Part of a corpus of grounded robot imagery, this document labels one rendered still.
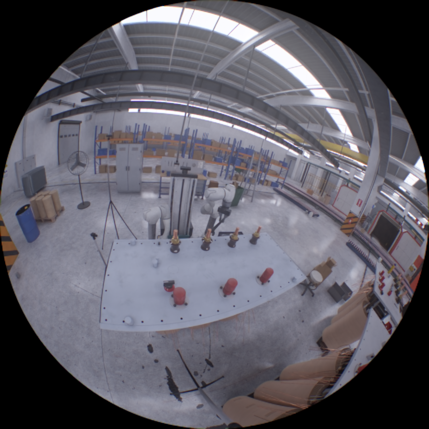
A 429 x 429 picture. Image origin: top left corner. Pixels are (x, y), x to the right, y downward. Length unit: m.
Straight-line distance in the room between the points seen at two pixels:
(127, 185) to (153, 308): 5.17
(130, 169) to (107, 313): 5.03
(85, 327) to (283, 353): 3.07
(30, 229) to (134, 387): 4.25
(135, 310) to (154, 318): 0.12
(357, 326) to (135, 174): 7.01
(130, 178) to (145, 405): 6.02
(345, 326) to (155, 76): 9.00
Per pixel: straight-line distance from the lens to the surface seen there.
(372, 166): 11.07
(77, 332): 2.71
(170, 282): 0.88
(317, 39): 5.72
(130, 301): 0.93
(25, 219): 4.83
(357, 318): 2.65
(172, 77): 6.92
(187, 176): 1.72
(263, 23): 9.90
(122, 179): 5.66
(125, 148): 5.42
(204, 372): 2.23
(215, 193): 1.14
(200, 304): 0.90
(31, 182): 9.32
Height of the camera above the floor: 2.19
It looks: 28 degrees down
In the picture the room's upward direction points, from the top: 14 degrees clockwise
